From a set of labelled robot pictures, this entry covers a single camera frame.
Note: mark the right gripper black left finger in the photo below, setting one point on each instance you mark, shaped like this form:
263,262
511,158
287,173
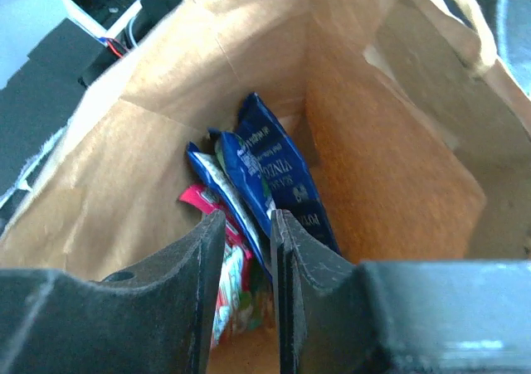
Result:
152,317

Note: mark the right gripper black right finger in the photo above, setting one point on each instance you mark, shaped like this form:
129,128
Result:
395,316

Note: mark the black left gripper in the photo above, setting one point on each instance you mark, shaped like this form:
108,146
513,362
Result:
44,74

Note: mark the dark blue chips bag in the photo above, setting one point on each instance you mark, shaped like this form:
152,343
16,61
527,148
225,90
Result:
257,169

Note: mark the brown paper bag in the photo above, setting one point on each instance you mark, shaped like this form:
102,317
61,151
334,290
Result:
417,135

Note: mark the teal snack packet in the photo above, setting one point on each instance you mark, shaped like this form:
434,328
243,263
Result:
238,308

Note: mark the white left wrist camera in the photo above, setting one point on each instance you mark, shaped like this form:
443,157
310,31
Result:
120,25

